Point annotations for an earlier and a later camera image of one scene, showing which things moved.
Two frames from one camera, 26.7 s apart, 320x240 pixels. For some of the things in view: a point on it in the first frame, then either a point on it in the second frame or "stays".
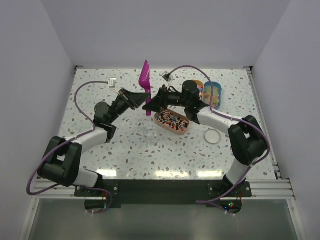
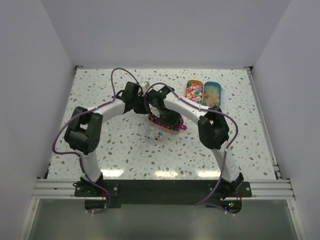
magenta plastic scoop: x=144 y=80 → x=177 y=126
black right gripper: x=162 y=97 → x=176 y=120
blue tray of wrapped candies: x=216 y=102 stays
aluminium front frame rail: x=259 y=189 stays
